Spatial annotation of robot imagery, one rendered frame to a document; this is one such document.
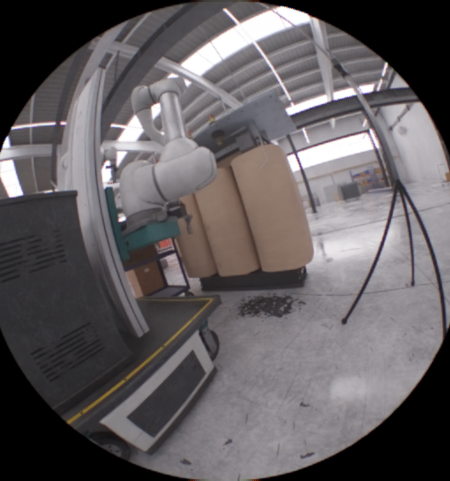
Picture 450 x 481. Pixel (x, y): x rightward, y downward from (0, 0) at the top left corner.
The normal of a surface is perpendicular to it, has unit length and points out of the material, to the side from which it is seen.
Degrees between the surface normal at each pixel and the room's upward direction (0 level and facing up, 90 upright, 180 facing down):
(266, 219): 90
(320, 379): 0
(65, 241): 90
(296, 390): 0
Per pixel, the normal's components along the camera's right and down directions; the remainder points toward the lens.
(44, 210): 0.87, -0.22
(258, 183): -0.55, 0.23
